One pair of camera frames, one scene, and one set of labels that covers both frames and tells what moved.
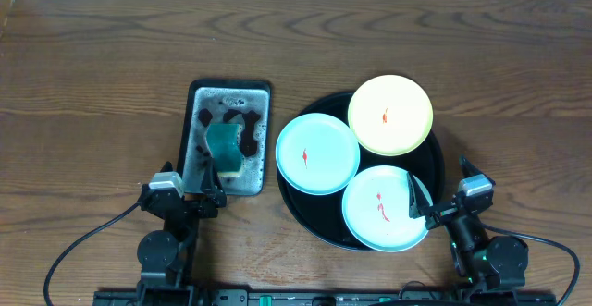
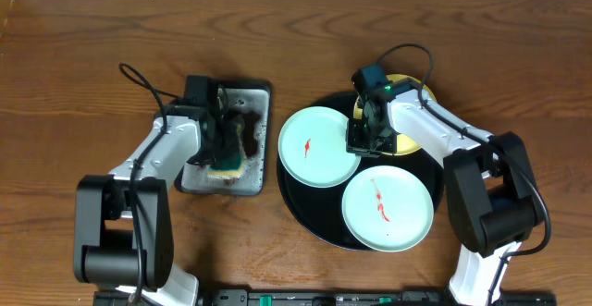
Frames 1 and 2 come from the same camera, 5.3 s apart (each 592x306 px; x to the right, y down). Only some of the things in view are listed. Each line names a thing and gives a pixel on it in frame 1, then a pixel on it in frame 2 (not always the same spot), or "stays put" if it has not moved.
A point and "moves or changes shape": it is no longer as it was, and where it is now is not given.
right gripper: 419,201 to 355,145
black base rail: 321,298 stays put
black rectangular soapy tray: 245,103 stays put
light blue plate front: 376,209 stays put
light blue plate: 317,153 moves or changes shape
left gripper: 214,199 to 229,133
